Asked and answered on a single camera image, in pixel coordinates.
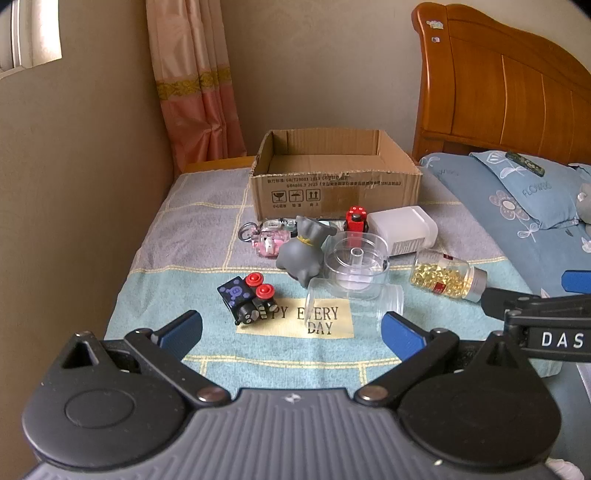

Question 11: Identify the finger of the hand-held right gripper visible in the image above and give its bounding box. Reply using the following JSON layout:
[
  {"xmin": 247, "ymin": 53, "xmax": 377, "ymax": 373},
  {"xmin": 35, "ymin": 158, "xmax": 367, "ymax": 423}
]
[
  {"xmin": 480, "ymin": 287, "xmax": 591, "ymax": 321},
  {"xmin": 561, "ymin": 270, "xmax": 591, "ymax": 294}
]

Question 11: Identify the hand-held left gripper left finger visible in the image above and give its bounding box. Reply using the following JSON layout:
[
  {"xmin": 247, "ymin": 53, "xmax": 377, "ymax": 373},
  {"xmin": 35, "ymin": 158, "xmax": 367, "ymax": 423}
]
[{"xmin": 60, "ymin": 310, "xmax": 232, "ymax": 408}]

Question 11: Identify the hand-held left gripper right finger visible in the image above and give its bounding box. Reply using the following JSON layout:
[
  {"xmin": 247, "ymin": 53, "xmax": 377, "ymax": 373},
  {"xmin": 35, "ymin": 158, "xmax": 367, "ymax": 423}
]
[{"xmin": 353, "ymin": 311, "xmax": 532, "ymax": 408}]

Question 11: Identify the clear plastic jar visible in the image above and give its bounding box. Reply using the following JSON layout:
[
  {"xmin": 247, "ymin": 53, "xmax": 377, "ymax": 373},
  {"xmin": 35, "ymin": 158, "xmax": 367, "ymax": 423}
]
[{"xmin": 307, "ymin": 277, "xmax": 406, "ymax": 333}]

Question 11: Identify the bottle of yellow capsules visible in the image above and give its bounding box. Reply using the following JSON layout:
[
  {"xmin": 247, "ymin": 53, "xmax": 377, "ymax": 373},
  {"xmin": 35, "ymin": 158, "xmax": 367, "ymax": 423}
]
[{"xmin": 409, "ymin": 249, "xmax": 489, "ymax": 303}]

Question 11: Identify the black toy with red wheels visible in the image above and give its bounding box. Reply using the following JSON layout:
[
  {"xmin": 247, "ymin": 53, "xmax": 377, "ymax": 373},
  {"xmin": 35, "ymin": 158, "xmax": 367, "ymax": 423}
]
[{"xmin": 217, "ymin": 272, "xmax": 280, "ymax": 326}]

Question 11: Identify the clear plastic bowl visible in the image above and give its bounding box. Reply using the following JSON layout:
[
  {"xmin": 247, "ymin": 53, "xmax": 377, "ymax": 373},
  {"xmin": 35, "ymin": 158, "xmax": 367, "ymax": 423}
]
[{"xmin": 323, "ymin": 232, "xmax": 391, "ymax": 298}]

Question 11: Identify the white plastic container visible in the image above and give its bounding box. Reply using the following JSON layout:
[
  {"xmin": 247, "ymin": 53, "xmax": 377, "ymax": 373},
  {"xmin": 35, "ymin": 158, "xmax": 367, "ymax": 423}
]
[{"xmin": 367, "ymin": 206, "xmax": 438, "ymax": 257}]

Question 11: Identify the pink keychain charm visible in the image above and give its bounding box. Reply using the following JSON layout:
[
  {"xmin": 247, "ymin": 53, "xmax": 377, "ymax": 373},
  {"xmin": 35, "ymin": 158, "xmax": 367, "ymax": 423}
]
[{"xmin": 252, "ymin": 220, "xmax": 291, "ymax": 257}]

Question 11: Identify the cardboard box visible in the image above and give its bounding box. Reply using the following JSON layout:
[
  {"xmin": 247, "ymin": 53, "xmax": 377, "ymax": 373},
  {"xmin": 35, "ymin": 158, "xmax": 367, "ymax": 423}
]
[{"xmin": 248, "ymin": 128, "xmax": 423, "ymax": 221}]

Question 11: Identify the blue floral bed sheet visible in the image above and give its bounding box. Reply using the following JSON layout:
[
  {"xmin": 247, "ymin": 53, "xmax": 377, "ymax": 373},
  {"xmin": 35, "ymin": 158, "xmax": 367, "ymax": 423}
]
[{"xmin": 418, "ymin": 154, "xmax": 591, "ymax": 298}]

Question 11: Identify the grey and teal checked towel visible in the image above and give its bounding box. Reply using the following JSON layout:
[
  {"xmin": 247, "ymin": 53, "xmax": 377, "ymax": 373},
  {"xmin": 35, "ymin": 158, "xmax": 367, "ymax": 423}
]
[{"xmin": 104, "ymin": 168, "xmax": 564, "ymax": 386}]

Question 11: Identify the blue floral pillow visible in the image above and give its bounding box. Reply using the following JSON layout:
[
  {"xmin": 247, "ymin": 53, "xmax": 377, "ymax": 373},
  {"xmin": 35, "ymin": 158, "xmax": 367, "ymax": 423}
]
[{"xmin": 468, "ymin": 150, "xmax": 591, "ymax": 230}]

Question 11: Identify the wooden nightstand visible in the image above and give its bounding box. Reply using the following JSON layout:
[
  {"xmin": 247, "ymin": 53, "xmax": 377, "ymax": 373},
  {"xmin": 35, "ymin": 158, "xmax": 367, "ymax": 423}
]
[{"xmin": 185, "ymin": 156, "xmax": 257, "ymax": 175}]

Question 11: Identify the wooden headboard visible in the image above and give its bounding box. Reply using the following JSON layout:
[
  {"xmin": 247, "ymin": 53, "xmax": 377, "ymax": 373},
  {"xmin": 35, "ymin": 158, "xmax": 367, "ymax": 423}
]
[{"xmin": 411, "ymin": 1, "xmax": 591, "ymax": 167}]

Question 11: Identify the pink curtain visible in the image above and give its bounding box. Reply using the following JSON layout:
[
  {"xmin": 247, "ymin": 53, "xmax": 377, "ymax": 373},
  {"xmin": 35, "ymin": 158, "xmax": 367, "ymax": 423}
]
[{"xmin": 145, "ymin": 0, "xmax": 247, "ymax": 178}]

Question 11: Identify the window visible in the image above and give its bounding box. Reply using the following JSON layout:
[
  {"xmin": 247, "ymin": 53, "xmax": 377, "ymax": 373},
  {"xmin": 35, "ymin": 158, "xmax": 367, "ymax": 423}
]
[{"xmin": 0, "ymin": 0, "xmax": 63, "ymax": 75}]

